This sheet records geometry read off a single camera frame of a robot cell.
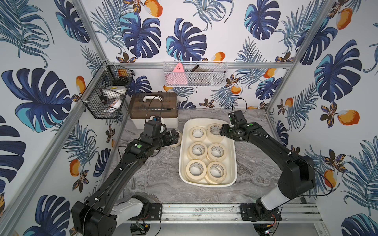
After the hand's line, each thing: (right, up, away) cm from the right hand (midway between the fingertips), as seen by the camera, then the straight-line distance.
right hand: (224, 131), depth 88 cm
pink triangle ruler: (-28, +33, +2) cm, 43 cm away
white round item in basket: (-61, +22, -8) cm, 66 cm away
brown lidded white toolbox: (-51, +16, +7) cm, 54 cm away
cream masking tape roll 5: (-3, -14, +7) cm, 16 cm away
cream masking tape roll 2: (-6, -4, +10) cm, 12 cm away
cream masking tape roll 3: (-15, -3, +18) cm, 24 cm away
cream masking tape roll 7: (-5, -25, -1) cm, 25 cm away
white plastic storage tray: (-10, -17, +4) cm, 21 cm away
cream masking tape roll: (-27, -6, +5) cm, 28 cm away
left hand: (-30, 0, -13) cm, 32 cm away
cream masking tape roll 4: (-15, -13, +8) cm, 21 cm away
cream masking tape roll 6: (-17, -24, 0) cm, 29 cm away
